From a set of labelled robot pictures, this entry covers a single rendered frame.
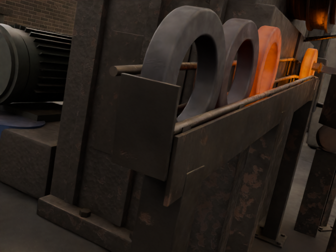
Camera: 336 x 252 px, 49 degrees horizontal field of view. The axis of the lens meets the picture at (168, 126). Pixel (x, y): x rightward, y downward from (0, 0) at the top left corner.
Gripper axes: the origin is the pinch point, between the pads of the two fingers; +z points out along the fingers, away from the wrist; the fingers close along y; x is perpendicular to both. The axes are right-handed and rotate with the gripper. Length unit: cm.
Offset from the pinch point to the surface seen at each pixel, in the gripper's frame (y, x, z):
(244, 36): -93, -1, -1
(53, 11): 467, -14, 608
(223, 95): -97, -11, -2
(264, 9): -48, 10, 10
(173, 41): -117, -5, -1
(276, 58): -66, -3, -1
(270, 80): -66, -8, -1
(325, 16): -12.5, 16.7, -1.0
